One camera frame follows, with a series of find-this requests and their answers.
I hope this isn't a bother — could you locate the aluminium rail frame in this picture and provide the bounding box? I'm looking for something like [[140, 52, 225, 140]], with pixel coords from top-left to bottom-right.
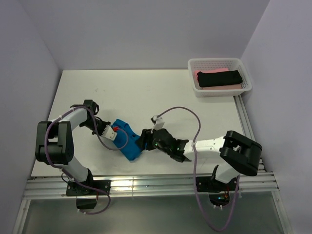
[[13, 92, 293, 234]]

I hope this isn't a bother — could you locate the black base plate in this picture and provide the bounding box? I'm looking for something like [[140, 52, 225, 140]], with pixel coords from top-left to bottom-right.
[[196, 176, 237, 193], [65, 180, 111, 196]]

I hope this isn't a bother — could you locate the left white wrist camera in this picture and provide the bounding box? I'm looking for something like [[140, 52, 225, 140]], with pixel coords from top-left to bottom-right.
[[101, 125, 117, 141]]

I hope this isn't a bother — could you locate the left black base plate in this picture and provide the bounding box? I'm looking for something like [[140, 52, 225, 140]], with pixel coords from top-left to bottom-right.
[[65, 180, 111, 196]]

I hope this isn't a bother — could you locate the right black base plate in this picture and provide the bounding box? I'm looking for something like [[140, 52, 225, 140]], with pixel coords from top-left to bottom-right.
[[196, 176, 237, 193]]

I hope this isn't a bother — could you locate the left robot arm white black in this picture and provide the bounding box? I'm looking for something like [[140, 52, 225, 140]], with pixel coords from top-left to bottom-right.
[[35, 99, 115, 195]]

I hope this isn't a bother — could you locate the pink folded t-shirt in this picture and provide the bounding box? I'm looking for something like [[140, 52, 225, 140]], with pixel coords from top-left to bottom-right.
[[194, 68, 242, 90]]

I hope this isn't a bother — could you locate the black rolled t-shirt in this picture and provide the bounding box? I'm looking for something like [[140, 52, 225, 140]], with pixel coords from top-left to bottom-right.
[[197, 70, 243, 88]]

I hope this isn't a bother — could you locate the blue t-shirt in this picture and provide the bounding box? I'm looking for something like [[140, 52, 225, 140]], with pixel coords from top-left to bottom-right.
[[111, 119, 142, 161]]

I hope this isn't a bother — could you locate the white plastic basket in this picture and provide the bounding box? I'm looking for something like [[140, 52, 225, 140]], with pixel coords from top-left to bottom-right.
[[188, 58, 252, 98]]

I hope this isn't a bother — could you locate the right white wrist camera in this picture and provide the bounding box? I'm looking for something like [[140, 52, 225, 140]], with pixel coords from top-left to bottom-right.
[[151, 115, 165, 131]]

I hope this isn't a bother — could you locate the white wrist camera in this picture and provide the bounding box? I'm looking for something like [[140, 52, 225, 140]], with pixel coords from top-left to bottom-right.
[[101, 125, 117, 141], [151, 115, 165, 131]]

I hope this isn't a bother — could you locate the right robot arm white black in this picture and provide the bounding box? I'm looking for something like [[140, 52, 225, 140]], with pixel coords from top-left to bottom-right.
[[136, 128, 262, 190]]

